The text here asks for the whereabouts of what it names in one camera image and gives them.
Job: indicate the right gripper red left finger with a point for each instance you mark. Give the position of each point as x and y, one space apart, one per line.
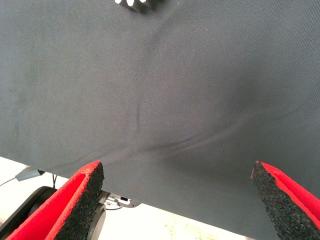
75 200

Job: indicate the dark grey table cloth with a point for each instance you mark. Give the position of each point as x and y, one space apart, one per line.
160 75

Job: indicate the black bracket with white connector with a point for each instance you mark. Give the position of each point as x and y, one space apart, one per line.
120 200

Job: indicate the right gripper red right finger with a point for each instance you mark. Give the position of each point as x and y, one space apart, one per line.
287 207

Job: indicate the small steel planetary gear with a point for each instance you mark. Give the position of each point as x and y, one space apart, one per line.
132 4

